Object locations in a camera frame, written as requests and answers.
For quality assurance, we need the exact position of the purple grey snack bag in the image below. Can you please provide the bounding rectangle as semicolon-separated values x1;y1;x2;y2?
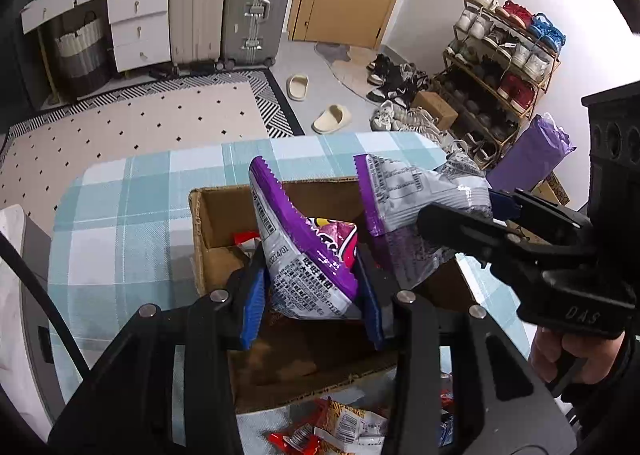
354;154;491;289

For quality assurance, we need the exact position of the person's right hand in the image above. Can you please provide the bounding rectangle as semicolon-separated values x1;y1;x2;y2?
529;327;625;385

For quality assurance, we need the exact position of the purple plastic bag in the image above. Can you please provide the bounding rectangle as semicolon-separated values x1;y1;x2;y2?
486;112;576;193

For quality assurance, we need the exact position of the brown cardboard box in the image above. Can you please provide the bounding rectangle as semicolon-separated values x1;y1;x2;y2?
188;175;482;416

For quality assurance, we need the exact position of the small brown shoe box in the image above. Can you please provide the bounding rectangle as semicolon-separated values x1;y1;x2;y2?
412;91;458;131

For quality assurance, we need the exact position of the white red snack packet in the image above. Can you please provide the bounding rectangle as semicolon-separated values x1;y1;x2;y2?
314;399;388;455

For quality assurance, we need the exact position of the teal plaid tablecloth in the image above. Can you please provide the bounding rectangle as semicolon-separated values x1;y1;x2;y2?
46;130;532;455

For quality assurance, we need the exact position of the wooden shoe rack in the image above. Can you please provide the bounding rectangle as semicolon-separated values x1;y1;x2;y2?
432;0;566;170

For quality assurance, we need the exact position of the beige slipper near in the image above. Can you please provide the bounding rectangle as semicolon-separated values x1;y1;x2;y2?
311;104;352;134

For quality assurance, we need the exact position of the beige slipper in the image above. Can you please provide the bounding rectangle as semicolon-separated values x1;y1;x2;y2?
286;74;309;102
311;104;352;134

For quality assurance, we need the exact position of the grey beige door mat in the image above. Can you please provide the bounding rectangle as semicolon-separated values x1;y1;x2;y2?
314;42;378;98

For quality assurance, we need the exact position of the beige slipper far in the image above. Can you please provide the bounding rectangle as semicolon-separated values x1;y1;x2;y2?
286;74;309;102

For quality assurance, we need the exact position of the beige dotted rug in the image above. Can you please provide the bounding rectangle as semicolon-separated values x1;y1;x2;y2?
1;69;303;232

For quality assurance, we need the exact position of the woven laundry basket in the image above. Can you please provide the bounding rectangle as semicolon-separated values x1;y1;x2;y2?
54;11;112;98

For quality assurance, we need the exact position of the silver grey suitcase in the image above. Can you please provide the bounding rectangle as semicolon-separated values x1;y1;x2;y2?
221;0;288;70

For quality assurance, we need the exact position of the white drawer desk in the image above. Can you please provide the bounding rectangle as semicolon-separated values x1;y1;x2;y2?
21;0;171;72

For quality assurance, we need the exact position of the beige suitcase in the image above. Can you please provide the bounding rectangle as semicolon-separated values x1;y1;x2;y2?
169;0;224;66

